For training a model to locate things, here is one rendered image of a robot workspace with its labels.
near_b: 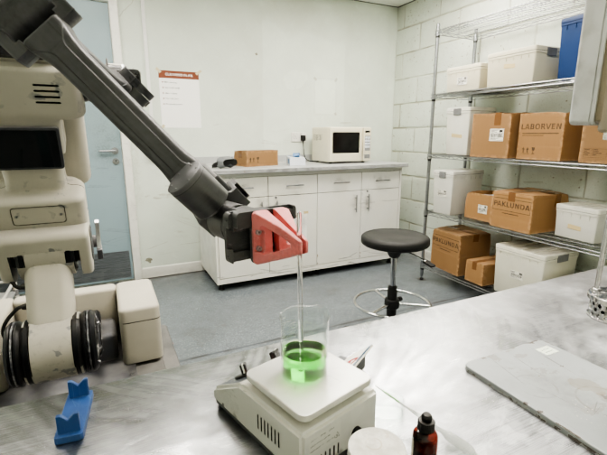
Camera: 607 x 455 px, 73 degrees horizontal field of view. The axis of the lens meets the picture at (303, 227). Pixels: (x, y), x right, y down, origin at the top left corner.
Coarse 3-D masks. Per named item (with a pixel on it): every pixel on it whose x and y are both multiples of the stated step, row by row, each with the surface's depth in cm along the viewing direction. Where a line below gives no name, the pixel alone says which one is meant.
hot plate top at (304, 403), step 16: (256, 368) 54; (272, 368) 54; (336, 368) 54; (352, 368) 54; (256, 384) 51; (272, 384) 50; (288, 384) 50; (320, 384) 50; (336, 384) 50; (352, 384) 50; (368, 384) 51; (288, 400) 47; (304, 400) 47; (320, 400) 47; (336, 400) 47; (304, 416) 45
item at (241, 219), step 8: (256, 208) 52; (264, 208) 52; (272, 208) 52; (280, 208) 52; (232, 216) 50; (240, 216) 49; (248, 216) 50; (280, 216) 50; (288, 216) 50; (232, 224) 50; (240, 224) 49; (248, 224) 50; (288, 224) 49; (272, 232) 53; (280, 240) 51; (304, 240) 46; (280, 248) 52; (304, 248) 47
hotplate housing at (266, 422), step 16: (240, 384) 54; (224, 400) 57; (240, 400) 53; (256, 400) 51; (272, 400) 50; (352, 400) 50; (368, 400) 51; (240, 416) 54; (256, 416) 51; (272, 416) 48; (288, 416) 47; (320, 416) 47; (336, 416) 48; (352, 416) 50; (368, 416) 52; (256, 432) 52; (272, 432) 49; (288, 432) 46; (304, 432) 45; (320, 432) 46; (336, 432) 48; (352, 432) 50; (272, 448) 49; (288, 448) 46; (304, 448) 45; (320, 448) 46; (336, 448) 48
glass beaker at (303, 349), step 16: (288, 320) 53; (304, 320) 54; (320, 320) 53; (288, 336) 49; (304, 336) 48; (320, 336) 49; (288, 352) 49; (304, 352) 49; (320, 352) 49; (288, 368) 50; (304, 368) 49; (320, 368) 50; (304, 384) 50
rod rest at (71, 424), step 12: (72, 384) 60; (84, 384) 60; (72, 396) 60; (84, 396) 60; (72, 408) 58; (84, 408) 58; (60, 420) 52; (72, 420) 53; (84, 420) 55; (60, 432) 53; (72, 432) 53; (84, 432) 54; (60, 444) 52
